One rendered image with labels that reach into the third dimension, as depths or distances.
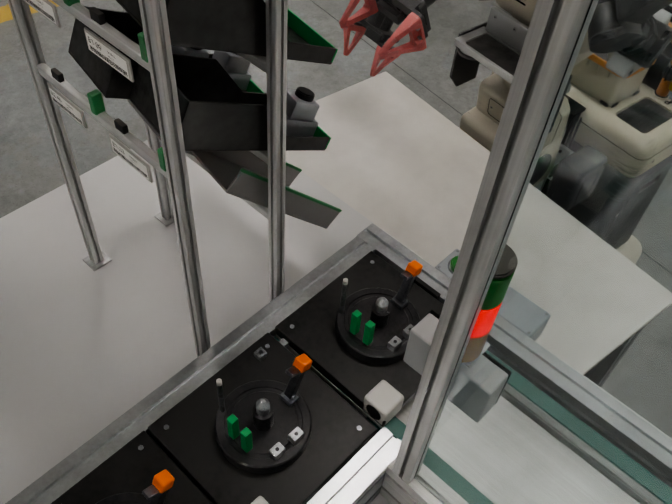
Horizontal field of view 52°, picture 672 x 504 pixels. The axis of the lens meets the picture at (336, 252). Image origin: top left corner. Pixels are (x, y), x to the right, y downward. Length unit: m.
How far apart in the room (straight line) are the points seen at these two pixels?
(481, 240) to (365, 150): 1.01
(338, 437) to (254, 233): 0.53
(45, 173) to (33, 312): 1.61
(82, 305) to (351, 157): 0.67
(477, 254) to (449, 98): 2.67
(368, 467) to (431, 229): 0.60
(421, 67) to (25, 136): 1.79
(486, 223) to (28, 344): 0.92
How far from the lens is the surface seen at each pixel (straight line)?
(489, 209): 0.61
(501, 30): 1.72
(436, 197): 1.54
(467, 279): 0.68
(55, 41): 3.66
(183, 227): 0.95
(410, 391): 1.11
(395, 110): 1.75
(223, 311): 1.31
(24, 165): 3.00
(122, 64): 0.85
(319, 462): 1.04
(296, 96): 1.09
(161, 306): 1.33
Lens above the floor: 1.92
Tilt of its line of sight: 49 degrees down
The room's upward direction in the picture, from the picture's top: 6 degrees clockwise
